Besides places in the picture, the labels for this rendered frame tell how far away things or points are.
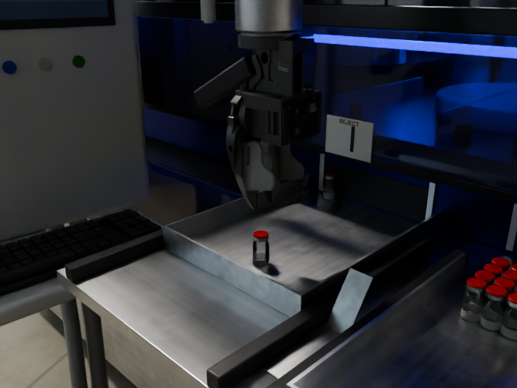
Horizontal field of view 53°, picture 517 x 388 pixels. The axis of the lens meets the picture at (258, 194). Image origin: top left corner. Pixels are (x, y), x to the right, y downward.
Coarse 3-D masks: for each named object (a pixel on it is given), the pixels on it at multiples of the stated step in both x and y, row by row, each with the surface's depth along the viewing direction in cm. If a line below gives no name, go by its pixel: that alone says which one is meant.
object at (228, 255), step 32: (288, 192) 92; (320, 192) 96; (192, 224) 78; (224, 224) 83; (256, 224) 83; (288, 224) 83; (320, 224) 83; (352, 224) 83; (384, 224) 83; (416, 224) 83; (192, 256) 71; (224, 256) 66; (288, 256) 73; (320, 256) 73; (352, 256) 73; (384, 256) 69; (256, 288) 62; (288, 288) 59; (320, 288) 60
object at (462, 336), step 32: (416, 288) 59; (448, 288) 65; (384, 320) 54; (416, 320) 59; (448, 320) 59; (352, 352) 51; (384, 352) 53; (416, 352) 53; (448, 352) 53; (480, 352) 53; (512, 352) 53; (288, 384) 44; (320, 384) 48; (352, 384) 49; (384, 384) 49; (416, 384) 49; (448, 384) 49; (480, 384) 49; (512, 384) 49
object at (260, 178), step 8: (248, 144) 62; (256, 144) 61; (248, 152) 63; (256, 152) 61; (248, 160) 63; (256, 160) 62; (248, 168) 63; (256, 168) 62; (264, 168) 61; (240, 176) 63; (248, 176) 63; (256, 176) 62; (264, 176) 61; (272, 176) 61; (240, 184) 64; (248, 184) 64; (256, 184) 63; (264, 184) 62; (272, 184) 61; (248, 192) 64; (256, 192) 65; (248, 200) 65; (256, 200) 66; (256, 208) 66
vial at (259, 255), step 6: (258, 240) 68; (264, 240) 68; (252, 246) 70; (258, 246) 69; (264, 246) 69; (252, 252) 70; (258, 252) 69; (264, 252) 69; (252, 258) 70; (258, 258) 69; (264, 258) 69; (258, 264) 70; (264, 264) 70
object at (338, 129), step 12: (336, 120) 80; (348, 120) 78; (336, 132) 80; (348, 132) 79; (360, 132) 77; (372, 132) 76; (336, 144) 81; (348, 144) 79; (360, 144) 78; (348, 156) 80; (360, 156) 78
